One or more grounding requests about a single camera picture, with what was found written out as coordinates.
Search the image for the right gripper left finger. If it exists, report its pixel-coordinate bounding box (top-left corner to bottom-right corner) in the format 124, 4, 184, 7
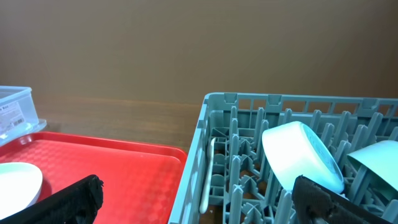
1, 174, 104, 224

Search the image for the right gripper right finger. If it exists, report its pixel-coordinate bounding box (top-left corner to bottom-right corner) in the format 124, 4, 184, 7
292, 175, 389, 224

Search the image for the light blue bowl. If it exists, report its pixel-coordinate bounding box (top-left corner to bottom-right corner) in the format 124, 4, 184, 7
261, 121, 345, 194

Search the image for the light blue plate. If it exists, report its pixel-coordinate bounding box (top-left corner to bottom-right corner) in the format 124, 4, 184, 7
1, 162, 43, 220

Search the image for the green bowl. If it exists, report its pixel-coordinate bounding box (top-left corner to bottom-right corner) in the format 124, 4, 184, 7
348, 140, 397, 200

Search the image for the white plastic spoon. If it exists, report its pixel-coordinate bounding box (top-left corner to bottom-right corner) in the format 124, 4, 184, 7
199, 138, 216, 214

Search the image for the grey dishwasher rack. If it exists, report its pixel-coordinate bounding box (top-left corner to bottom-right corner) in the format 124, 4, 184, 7
169, 93, 397, 223

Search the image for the red serving tray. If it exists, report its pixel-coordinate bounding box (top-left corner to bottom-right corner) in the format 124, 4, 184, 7
1, 132, 187, 223

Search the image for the clear plastic bin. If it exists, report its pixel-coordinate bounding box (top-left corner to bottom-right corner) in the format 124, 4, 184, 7
0, 85, 47, 146

